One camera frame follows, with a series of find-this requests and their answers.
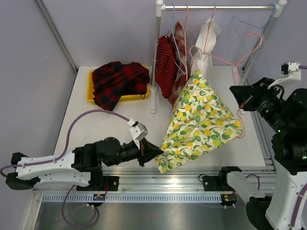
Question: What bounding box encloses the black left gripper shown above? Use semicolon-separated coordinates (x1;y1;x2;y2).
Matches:
106;138;164;167

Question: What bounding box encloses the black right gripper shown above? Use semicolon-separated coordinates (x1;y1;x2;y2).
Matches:
232;77;293;132

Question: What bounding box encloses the lemon print skirt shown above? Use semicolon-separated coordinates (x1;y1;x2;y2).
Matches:
155;70;245;173

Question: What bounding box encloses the pink wire hanger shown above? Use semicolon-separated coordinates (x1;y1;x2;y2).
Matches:
189;32;263;139

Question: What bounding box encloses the blue wire hanger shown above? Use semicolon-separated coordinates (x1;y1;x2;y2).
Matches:
231;3;279;79

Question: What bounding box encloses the dark red plaid skirt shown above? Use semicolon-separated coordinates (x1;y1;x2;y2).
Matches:
92;61;150;111

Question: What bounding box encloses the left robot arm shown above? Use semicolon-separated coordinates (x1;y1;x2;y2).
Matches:
5;137;163;191

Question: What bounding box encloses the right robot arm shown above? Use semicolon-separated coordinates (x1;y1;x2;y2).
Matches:
217;78;307;230

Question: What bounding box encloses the white pleated skirt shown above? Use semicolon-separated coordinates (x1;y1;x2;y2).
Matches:
190;19;221;77

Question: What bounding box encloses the red polka dot skirt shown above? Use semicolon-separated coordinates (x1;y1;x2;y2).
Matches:
155;36;177;99

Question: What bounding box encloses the beige red plaid skirt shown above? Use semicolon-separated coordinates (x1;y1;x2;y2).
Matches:
168;21;186;106

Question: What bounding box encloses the yellow plastic tray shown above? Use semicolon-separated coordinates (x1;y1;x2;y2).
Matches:
86;69;150;105

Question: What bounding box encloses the white clothes rack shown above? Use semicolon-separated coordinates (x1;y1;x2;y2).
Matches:
149;0;288;115

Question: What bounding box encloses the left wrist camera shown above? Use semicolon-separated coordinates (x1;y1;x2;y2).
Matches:
128;119;148;149

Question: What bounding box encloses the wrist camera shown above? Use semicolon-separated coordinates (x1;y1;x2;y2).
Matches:
128;119;148;149
268;62;301;89

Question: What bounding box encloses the aluminium mounting rail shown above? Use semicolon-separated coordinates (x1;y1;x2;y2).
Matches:
32;153;295;195

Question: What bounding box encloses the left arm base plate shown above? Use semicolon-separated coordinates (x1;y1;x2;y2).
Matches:
91;176;120;192

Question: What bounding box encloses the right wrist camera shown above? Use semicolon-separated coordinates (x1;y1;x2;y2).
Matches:
268;62;301;89

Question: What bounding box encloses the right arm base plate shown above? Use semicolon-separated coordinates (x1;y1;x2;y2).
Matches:
202;176;235;192

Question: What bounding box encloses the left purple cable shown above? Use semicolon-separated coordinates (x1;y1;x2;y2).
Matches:
0;109;131;227

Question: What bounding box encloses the white slotted cable duct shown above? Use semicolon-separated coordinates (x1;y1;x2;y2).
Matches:
43;193;222;203

